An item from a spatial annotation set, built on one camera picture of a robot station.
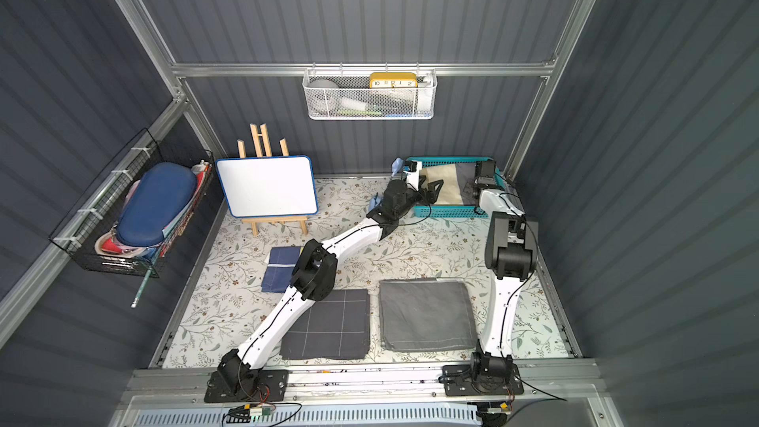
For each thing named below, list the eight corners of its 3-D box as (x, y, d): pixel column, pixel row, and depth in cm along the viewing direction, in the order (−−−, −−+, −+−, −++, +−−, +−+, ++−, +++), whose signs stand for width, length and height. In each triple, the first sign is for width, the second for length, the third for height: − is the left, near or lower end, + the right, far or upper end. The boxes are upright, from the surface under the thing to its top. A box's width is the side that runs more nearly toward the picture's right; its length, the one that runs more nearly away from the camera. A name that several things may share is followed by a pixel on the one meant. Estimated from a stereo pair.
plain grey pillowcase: (379, 351, 81) (379, 348, 78) (380, 284, 93) (380, 279, 90) (476, 351, 81) (479, 348, 78) (464, 283, 93) (466, 279, 90)
